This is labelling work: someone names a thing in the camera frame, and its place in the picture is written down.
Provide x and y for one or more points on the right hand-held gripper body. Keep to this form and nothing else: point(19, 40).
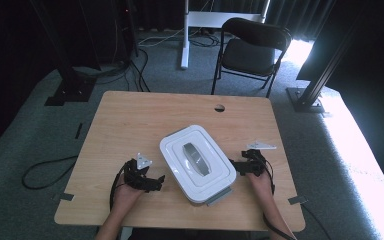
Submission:
point(255, 163)

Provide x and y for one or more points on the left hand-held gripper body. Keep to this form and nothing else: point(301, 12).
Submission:
point(136, 176)

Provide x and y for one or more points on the white lidded storage box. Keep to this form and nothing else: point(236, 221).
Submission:
point(196, 166)

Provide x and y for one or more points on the person's left hand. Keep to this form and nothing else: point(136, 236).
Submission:
point(125, 196)

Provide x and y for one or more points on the person's right hand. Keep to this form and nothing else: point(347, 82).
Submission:
point(261, 186)

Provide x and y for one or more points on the grey tape piece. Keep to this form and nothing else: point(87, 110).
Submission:
point(66, 196)
point(297, 200)

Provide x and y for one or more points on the black tape strip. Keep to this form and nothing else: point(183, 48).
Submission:
point(78, 130)

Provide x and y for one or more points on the black metal stand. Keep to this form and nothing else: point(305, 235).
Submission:
point(68, 80)
point(316, 83)

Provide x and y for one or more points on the black folding chair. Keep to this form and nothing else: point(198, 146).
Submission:
point(250, 53)

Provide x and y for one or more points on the dark equipment rack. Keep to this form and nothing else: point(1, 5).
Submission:
point(110, 30)

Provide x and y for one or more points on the white desk frame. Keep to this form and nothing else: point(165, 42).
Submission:
point(213, 19)

